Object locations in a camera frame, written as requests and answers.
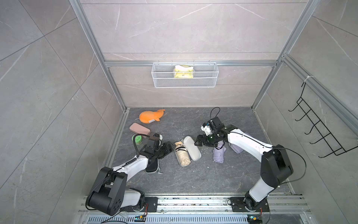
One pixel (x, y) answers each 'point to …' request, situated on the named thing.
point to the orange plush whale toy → (147, 116)
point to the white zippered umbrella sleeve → (193, 151)
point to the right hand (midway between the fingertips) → (200, 144)
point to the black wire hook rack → (318, 125)
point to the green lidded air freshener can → (138, 139)
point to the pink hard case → (139, 129)
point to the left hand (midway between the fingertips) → (174, 145)
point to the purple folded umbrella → (218, 152)
